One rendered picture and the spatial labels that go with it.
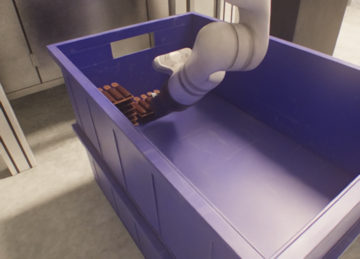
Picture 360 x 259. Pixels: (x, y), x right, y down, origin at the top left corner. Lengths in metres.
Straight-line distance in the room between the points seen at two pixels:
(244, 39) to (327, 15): 0.46
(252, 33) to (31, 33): 0.91
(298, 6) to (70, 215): 0.79
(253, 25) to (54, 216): 0.69
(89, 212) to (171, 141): 0.33
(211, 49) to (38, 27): 0.87
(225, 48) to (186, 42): 0.43
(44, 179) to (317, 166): 0.77
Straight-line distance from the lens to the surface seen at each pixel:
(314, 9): 0.79
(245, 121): 0.70
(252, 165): 0.59
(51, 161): 1.01
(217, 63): 0.39
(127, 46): 1.29
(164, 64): 0.54
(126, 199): 0.53
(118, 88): 0.67
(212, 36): 0.39
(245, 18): 0.43
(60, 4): 1.17
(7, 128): 0.93
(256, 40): 0.41
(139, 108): 0.70
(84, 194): 0.87
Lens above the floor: 0.63
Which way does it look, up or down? 36 degrees down
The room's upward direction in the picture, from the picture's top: 2 degrees counter-clockwise
